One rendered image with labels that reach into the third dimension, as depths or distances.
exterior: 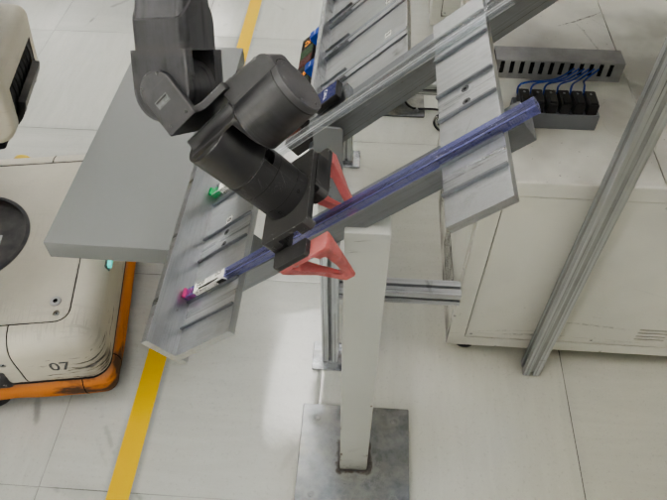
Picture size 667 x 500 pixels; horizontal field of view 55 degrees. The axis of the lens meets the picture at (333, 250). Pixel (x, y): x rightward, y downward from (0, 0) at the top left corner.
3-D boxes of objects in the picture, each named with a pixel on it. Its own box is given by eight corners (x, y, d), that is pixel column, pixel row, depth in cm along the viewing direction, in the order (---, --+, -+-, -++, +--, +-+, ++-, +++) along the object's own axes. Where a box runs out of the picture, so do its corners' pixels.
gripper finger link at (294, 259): (375, 228, 69) (316, 182, 64) (375, 282, 65) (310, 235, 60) (330, 253, 73) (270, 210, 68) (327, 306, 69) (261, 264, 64)
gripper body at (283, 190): (326, 157, 68) (275, 114, 64) (320, 229, 62) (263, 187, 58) (284, 185, 72) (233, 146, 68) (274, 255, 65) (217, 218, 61)
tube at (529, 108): (190, 302, 85) (183, 298, 85) (192, 294, 86) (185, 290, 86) (541, 113, 58) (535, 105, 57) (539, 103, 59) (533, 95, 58)
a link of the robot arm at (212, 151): (183, 132, 63) (178, 166, 59) (228, 86, 60) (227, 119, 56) (236, 171, 66) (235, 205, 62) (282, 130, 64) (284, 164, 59)
